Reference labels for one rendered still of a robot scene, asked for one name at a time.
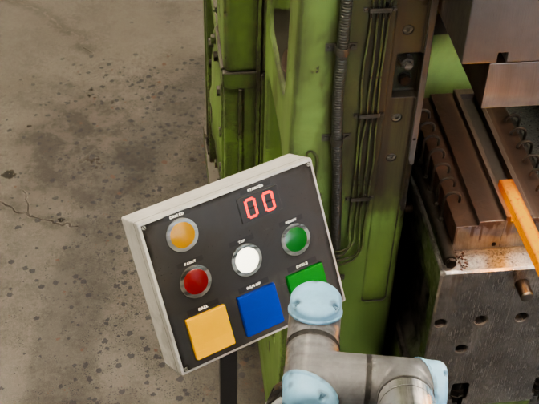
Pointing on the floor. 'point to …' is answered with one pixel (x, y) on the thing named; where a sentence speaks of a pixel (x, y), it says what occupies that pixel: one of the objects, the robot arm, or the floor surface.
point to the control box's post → (228, 378)
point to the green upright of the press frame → (309, 65)
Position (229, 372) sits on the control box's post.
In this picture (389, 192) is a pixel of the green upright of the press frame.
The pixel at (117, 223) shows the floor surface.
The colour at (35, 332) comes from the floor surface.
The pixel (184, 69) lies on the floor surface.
